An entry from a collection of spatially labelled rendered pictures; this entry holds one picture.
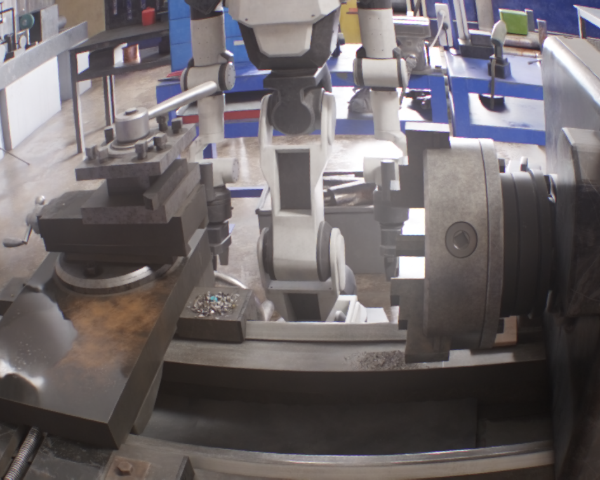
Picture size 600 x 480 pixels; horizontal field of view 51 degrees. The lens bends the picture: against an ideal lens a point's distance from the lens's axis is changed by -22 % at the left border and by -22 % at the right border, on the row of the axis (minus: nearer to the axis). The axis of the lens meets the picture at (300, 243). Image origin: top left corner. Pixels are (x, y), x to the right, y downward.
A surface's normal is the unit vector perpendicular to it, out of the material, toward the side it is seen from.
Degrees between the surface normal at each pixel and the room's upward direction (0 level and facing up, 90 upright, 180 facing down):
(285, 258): 74
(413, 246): 61
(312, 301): 120
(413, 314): 31
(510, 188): 20
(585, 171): 42
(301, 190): 80
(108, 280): 50
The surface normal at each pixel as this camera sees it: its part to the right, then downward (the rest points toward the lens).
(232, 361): -0.08, -0.89
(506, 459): -0.18, -0.25
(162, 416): 0.18, -0.77
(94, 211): -0.19, 0.46
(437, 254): -0.18, 0.10
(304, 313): -0.11, 0.84
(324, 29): 0.57, 0.45
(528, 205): -0.15, -0.52
